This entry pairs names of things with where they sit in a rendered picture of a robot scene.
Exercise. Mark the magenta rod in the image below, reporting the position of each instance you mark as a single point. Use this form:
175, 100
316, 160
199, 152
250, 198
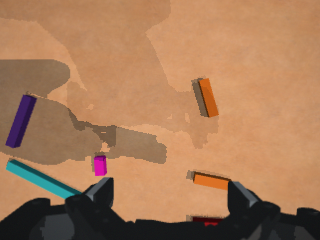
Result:
100, 165

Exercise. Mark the dark red rod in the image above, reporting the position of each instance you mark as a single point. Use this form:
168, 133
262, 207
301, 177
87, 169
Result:
213, 221

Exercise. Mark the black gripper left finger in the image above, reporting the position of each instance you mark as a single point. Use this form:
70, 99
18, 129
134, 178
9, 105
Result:
90, 212

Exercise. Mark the orange rod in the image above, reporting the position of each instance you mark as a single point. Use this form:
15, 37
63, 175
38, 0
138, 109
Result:
211, 180
208, 98

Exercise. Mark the turquoise rod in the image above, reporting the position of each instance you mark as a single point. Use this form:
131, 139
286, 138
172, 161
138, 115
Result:
40, 179

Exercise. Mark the purple rod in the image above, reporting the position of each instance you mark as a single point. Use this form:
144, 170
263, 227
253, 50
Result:
21, 121

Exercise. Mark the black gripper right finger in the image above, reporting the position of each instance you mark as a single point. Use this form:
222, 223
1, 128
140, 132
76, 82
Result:
251, 218

